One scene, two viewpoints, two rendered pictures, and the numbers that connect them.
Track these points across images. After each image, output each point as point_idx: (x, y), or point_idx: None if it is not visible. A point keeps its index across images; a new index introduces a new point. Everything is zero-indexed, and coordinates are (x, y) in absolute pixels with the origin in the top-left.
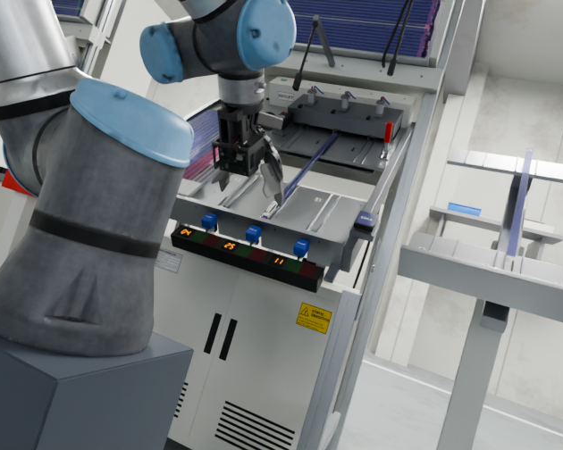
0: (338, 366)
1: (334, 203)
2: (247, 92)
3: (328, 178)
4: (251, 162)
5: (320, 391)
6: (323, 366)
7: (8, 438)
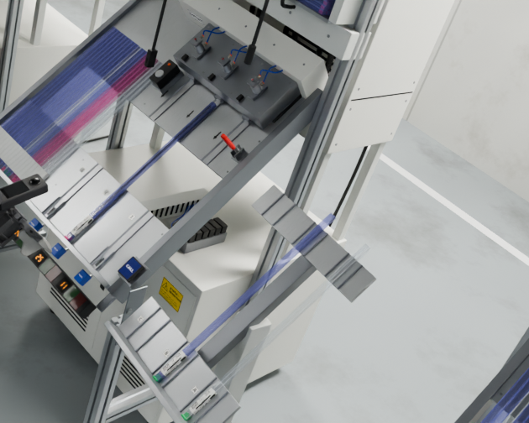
0: (107, 370)
1: (142, 225)
2: None
3: None
4: (2, 237)
5: (97, 382)
6: (99, 366)
7: None
